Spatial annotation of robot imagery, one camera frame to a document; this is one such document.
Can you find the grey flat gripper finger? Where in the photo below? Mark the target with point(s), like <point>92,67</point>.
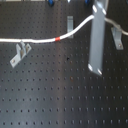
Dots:
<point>97,36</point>

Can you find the blue knob top right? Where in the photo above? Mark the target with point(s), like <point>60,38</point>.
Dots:
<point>87,2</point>

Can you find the blue knob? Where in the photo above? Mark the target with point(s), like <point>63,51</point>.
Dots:
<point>51,3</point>
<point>87,2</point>

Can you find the blue knob at top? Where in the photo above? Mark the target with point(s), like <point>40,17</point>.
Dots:
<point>51,3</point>

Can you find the right grey cable clip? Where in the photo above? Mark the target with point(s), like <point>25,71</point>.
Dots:
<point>117,34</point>

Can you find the grey cable clip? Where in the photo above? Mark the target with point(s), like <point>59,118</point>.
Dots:
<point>69,23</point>
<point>117,34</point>
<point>22,50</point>

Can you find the middle grey cable clip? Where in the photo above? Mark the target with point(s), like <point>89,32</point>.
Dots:
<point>69,23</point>

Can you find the left grey cable clip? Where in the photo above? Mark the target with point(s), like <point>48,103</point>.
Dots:
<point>22,50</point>

